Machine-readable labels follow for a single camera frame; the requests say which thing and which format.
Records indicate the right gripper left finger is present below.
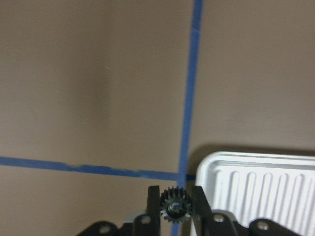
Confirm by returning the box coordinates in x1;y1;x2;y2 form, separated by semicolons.
132;185;161;236

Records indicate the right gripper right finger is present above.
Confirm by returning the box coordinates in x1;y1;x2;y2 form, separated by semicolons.
191;186;237;236

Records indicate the small black bearing gear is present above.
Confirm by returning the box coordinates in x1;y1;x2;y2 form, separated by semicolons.
160;186;192;224

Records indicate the ribbed metal tray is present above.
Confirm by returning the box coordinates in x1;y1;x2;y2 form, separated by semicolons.
195;152;315;236

